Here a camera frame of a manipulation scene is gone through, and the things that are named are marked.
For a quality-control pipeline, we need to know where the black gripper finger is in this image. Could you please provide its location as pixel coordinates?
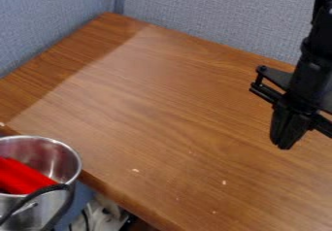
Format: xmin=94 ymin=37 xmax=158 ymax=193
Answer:
xmin=277 ymin=113 xmax=313 ymax=149
xmin=269 ymin=103 xmax=293 ymax=147

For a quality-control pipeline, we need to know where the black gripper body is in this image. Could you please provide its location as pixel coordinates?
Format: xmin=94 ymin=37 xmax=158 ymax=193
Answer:
xmin=250 ymin=38 xmax=332 ymax=138

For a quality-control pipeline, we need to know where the metal pot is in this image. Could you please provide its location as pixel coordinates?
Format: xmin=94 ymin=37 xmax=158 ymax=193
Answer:
xmin=0 ymin=135 xmax=82 ymax=231

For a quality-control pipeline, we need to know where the red object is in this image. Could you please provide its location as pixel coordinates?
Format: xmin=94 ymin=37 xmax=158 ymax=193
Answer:
xmin=0 ymin=157 xmax=58 ymax=194

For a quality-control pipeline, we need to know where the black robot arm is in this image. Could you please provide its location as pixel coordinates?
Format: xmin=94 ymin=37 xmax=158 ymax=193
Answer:
xmin=249 ymin=0 xmax=332 ymax=149

